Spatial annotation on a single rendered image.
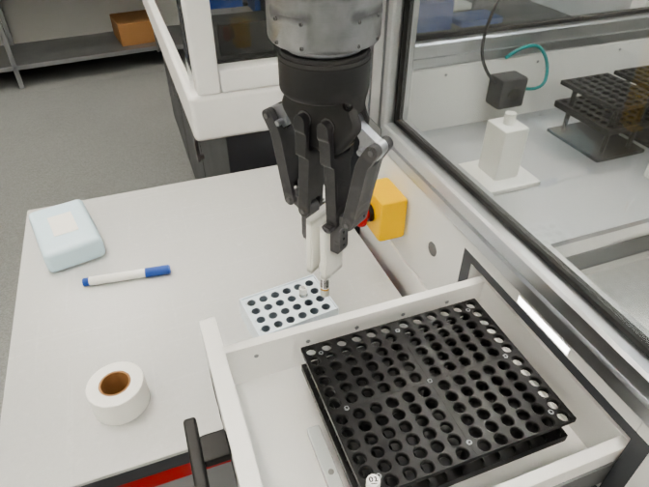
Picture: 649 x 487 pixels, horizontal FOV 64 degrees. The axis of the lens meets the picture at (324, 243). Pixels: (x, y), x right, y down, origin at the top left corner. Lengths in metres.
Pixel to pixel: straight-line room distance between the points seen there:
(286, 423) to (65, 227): 0.57
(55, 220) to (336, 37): 0.74
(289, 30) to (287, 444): 0.41
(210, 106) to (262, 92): 0.12
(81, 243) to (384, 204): 0.51
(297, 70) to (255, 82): 0.77
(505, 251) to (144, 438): 0.48
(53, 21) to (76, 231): 3.61
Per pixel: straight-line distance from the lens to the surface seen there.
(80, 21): 4.54
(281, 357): 0.63
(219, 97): 1.18
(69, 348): 0.85
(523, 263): 0.59
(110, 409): 0.71
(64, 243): 0.97
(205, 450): 0.51
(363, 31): 0.41
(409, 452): 0.52
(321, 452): 0.57
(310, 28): 0.40
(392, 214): 0.80
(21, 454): 0.76
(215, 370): 0.54
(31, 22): 4.54
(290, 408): 0.62
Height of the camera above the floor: 1.35
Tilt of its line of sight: 38 degrees down
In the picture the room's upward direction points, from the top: straight up
